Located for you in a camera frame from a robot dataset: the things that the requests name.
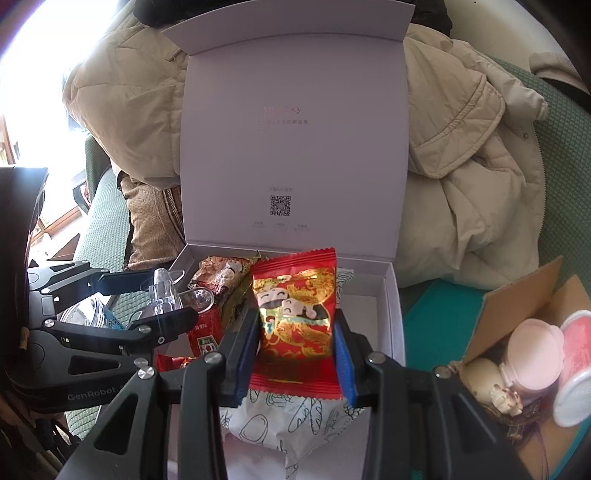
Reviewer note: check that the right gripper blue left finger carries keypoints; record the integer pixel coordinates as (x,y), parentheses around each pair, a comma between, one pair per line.
(130,440)

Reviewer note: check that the green sofa cover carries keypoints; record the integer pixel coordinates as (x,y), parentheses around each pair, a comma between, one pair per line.
(563,140)

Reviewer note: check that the lavender open gift box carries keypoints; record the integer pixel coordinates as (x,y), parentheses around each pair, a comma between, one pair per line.
(294,136)

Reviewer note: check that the teal foam mat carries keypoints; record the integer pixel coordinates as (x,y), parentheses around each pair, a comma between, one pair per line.
(452,323)

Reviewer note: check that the beige puffer jacket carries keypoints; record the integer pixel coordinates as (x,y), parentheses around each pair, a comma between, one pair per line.
(475,197)

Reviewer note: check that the white bread-print snack pack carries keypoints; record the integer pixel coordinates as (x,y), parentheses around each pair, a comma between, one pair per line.
(342,277)
(295,426)

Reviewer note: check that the brown gold snack pack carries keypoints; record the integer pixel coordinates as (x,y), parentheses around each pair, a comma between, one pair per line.
(229,280)

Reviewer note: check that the pink round case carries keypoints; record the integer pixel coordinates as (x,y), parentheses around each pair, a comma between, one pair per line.
(533,358)

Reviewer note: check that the red ketchup sachet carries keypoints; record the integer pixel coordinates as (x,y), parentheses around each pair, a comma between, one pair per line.
(207,333)

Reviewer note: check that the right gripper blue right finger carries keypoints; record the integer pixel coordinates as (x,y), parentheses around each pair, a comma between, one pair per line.
(426,422)

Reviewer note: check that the red fortune-god snack pack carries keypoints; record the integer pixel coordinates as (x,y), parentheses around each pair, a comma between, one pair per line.
(166,363)
(297,297)

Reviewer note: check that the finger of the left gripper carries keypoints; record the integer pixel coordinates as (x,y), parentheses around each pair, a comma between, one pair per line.
(58,285)
(142,337)

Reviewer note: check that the brown striped pillow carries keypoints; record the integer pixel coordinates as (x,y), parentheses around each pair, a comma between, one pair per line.
(156,233)

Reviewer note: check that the clear plastic jar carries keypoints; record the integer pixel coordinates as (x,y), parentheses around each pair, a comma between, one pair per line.
(91,312)

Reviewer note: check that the small brown cardboard box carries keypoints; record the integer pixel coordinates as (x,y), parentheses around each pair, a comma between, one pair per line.
(519,418)

